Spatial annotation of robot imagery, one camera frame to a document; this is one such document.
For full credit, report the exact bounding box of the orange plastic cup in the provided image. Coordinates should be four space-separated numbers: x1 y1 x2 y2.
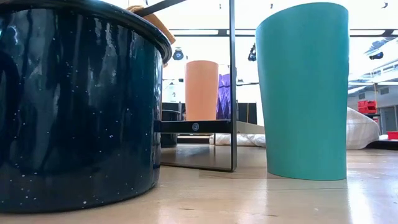
184 60 220 122

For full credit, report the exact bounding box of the dark hanging fixture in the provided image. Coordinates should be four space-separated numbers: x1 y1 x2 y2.
172 47 185 62
248 42 257 62

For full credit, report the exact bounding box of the yellow cloth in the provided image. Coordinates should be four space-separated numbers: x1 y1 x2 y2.
126 4 177 45

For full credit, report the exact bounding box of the opaque teal plastic cup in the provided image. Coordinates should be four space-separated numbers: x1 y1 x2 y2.
255 2 350 182

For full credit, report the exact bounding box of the large dark blue speckled mug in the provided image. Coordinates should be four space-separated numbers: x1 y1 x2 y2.
0 0 174 215

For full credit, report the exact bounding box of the red storage bin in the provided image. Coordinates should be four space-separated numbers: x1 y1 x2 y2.
357 99 377 114

